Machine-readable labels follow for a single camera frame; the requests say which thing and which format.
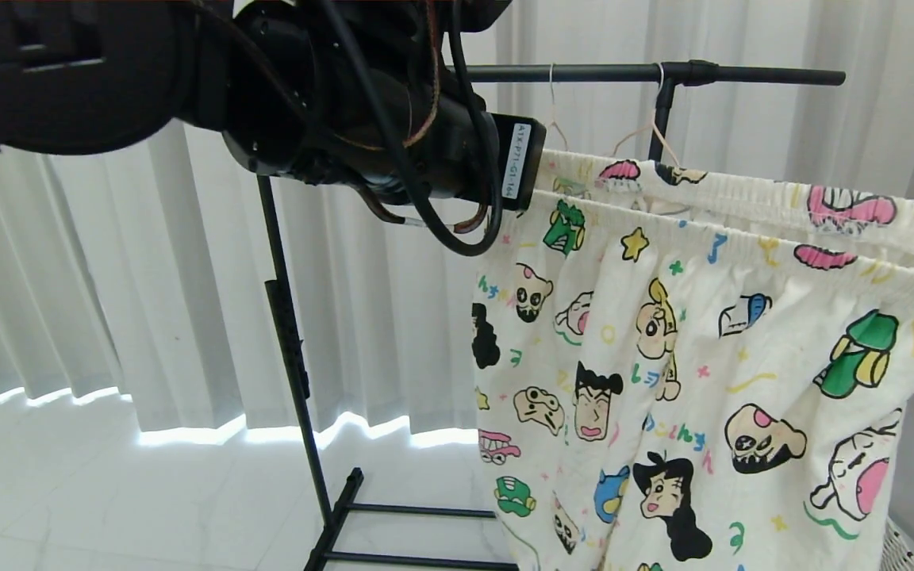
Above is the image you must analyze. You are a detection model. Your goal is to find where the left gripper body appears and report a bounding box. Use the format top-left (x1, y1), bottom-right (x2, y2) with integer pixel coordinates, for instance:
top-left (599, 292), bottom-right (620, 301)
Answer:
top-left (223, 46), bottom-right (547, 213)

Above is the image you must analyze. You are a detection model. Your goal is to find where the cream printed garment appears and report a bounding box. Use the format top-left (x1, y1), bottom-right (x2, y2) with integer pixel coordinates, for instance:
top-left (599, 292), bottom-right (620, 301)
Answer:
top-left (469, 147), bottom-right (914, 571)

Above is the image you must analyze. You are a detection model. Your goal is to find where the pink clothes hanger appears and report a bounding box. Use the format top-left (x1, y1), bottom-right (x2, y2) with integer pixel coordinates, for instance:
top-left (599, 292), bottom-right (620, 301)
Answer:
top-left (546, 63), bottom-right (570, 153)
top-left (612, 63), bottom-right (684, 169)

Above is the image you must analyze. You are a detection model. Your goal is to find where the black clothes rack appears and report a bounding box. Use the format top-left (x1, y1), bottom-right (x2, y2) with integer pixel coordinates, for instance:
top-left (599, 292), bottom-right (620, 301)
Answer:
top-left (255, 59), bottom-right (847, 571)

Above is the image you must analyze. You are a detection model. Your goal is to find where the white laundry basket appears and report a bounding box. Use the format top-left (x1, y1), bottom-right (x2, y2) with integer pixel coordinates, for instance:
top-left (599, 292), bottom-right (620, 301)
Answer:
top-left (878, 517), bottom-right (914, 571)

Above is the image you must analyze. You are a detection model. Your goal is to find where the white curtain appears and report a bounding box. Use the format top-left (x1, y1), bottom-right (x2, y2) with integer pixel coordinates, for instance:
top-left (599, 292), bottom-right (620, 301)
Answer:
top-left (0, 0), bottom-right (914, 449)

